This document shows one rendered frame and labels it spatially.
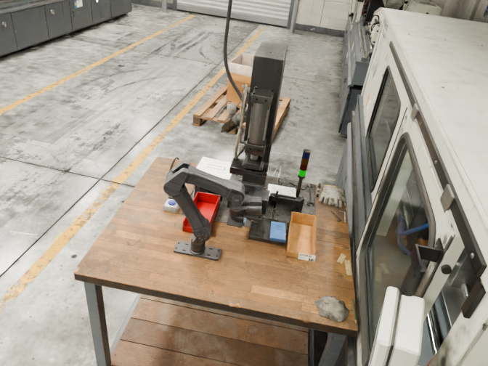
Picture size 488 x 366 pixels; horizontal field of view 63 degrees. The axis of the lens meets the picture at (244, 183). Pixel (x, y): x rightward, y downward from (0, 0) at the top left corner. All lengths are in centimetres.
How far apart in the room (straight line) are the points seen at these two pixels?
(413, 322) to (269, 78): 120
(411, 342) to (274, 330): 156
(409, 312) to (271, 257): 94
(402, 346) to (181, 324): 165
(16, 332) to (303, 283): 176
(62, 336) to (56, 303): 26
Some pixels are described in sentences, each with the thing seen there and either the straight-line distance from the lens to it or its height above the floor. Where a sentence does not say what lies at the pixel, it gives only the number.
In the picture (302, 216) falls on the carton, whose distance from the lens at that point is 197.
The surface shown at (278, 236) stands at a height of 92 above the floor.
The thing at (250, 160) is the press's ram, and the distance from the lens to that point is 188.
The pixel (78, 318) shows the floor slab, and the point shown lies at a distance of 275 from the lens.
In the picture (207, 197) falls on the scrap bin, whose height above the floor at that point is 93.
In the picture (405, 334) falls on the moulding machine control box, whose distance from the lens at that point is 91.
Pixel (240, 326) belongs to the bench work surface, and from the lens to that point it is 238.
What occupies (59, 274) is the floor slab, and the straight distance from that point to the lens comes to 303.
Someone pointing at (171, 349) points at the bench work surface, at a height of 22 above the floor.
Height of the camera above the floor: 211
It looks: 33 degrees down
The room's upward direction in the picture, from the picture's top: 7 degrees clockwise
